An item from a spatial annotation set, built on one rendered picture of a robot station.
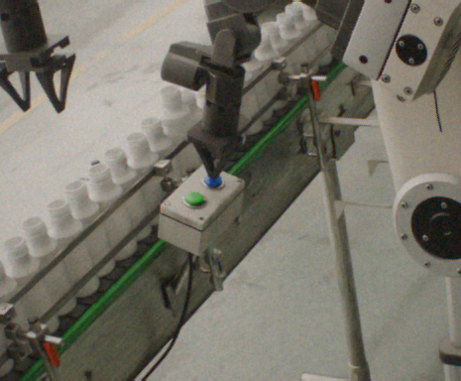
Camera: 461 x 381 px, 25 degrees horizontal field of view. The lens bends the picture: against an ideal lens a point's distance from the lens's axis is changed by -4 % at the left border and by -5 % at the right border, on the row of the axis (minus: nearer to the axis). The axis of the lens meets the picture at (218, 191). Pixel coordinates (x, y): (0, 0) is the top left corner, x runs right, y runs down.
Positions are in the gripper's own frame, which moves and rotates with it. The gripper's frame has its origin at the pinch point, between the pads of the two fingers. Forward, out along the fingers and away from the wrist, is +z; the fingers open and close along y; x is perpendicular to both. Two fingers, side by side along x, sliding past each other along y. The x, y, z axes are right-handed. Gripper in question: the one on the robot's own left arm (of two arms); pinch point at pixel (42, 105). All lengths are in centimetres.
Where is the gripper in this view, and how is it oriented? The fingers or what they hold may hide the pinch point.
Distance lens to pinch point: 144.9
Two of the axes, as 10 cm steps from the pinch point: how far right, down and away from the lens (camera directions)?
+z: 1.9, 8.7, 4.5
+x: 4.9, -4.8, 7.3
